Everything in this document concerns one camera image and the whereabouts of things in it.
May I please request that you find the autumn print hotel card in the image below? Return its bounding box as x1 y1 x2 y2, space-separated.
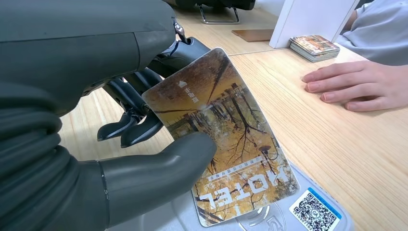
141 47 301 228

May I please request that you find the grey card reader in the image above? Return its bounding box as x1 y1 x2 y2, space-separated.
106 161 355 231

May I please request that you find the person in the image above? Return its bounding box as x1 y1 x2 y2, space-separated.
301 0 408 112

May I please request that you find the stack of printed cards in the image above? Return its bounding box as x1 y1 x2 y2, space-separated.
289 35 341 63

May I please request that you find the white desk partition box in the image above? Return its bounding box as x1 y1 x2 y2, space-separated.
269 0 360 49

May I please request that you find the brown flat rectangular patch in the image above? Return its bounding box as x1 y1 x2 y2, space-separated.
231 29 275 43

